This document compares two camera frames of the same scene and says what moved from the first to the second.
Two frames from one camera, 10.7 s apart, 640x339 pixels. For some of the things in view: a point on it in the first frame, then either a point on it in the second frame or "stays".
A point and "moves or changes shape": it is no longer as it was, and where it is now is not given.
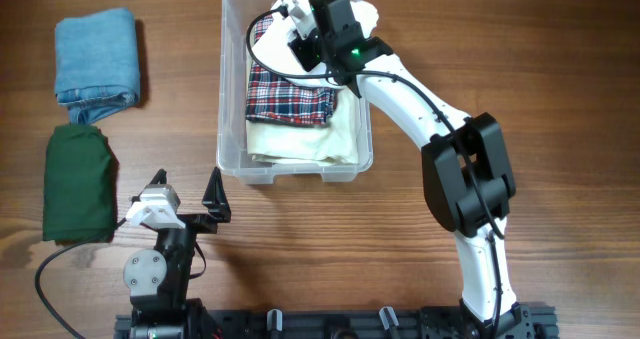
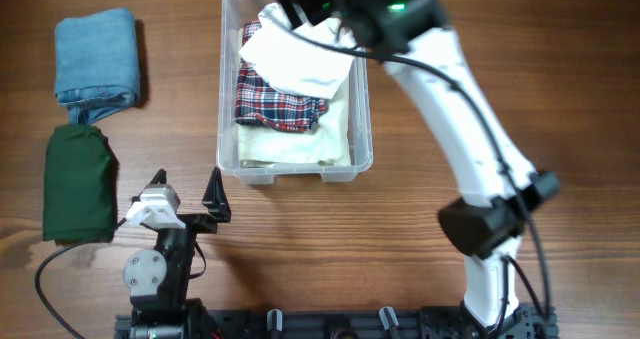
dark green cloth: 79,204 stays
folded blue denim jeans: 96,64 stays
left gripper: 216,202 stays
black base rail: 364,323 stays
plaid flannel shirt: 270,98 moves or changes shape
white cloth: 273,50 moves or changes shape
